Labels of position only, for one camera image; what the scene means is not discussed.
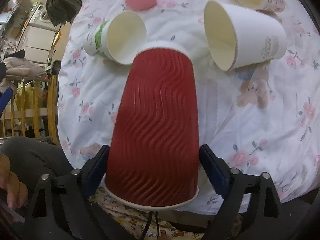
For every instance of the green printed paper cup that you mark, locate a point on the green printed paper cup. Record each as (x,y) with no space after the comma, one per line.
(118,39)

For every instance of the plain white paper cup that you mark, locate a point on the plain white paper cup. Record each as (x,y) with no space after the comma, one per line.
(238,36)

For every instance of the yellow wooden crib rail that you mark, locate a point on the yellow wooden crib rail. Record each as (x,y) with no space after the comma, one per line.
(30,110)

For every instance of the white washing machine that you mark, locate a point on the white washing machine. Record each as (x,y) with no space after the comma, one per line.
(40,19)

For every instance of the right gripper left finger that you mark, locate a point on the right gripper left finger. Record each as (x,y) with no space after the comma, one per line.
(60,208)

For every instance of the white floral bed sheet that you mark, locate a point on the white floral bed sheet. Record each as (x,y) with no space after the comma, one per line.
(262,118)

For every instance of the red ribbed paper cup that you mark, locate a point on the red ribbed paper cup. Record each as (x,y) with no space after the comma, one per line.
(153,160)

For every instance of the person's left hand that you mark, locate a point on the person's left hand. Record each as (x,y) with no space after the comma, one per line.
(17,192)

